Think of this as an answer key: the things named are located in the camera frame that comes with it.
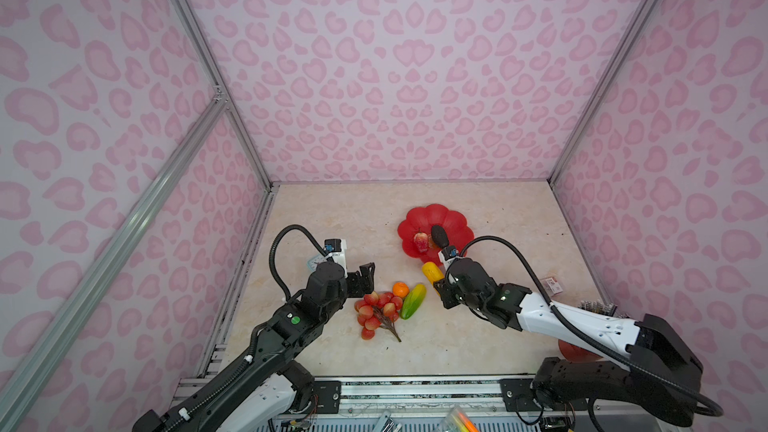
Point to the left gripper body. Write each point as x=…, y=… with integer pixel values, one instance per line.
x=340, y=302

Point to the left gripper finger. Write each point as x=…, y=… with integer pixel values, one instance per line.
x=366, y=272
x=359, y=284

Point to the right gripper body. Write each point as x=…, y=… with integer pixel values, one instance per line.
x=453, y=295

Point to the yellow fake fruit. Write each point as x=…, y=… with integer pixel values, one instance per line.
x=432, y=272

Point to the red fake grape bunch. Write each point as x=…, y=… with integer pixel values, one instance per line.
x=378, y=312

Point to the small fake orange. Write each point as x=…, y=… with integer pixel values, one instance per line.
x=401, y=290

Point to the green yellow fake mango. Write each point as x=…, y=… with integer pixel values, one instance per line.
x=413, y=301

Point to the red fake strawberry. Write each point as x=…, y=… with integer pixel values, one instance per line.
x=421, y=241

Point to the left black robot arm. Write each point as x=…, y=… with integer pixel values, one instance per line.
x=271, y=350

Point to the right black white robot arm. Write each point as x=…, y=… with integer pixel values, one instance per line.
x=644, y=362

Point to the red flower-shaped fruit bowl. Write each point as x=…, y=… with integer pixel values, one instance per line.
x=425, y=231

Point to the small teal packet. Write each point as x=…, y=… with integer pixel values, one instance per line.
x=313, y=262

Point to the small red white packet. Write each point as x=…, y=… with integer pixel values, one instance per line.
x=552, y=286

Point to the red pencil cup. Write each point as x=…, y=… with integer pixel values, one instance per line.
x=577, y=354

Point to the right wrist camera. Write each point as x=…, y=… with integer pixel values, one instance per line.
x=448, y=254

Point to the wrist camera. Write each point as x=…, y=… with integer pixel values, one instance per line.
x=336, y=252
x=448, y=254

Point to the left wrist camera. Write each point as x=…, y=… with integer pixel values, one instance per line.
x=336, y=252

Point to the aluminium front rail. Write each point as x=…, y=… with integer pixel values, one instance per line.
x=425, y=403

